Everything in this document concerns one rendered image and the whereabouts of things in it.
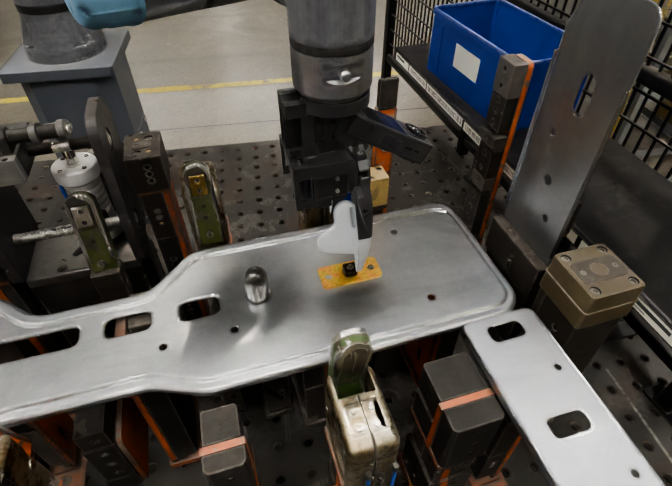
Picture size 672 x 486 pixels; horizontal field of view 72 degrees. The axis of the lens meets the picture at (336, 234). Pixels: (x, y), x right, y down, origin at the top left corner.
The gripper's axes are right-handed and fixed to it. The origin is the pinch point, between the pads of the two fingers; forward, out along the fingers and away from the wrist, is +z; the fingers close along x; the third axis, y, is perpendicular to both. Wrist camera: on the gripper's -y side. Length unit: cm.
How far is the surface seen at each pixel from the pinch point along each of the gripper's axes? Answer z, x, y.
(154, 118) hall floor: 108, -244, 49
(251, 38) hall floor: 109, -358, -31
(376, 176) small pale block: 1.0, -11.8, -7.9
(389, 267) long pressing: 7.5, 0.4, -5.7
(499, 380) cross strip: 7.5, 19.9, -11.2
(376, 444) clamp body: 3.0, 24.2, 5.3
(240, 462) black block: 8.3, 20.0, 17.9
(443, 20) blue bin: -7, -47, -35
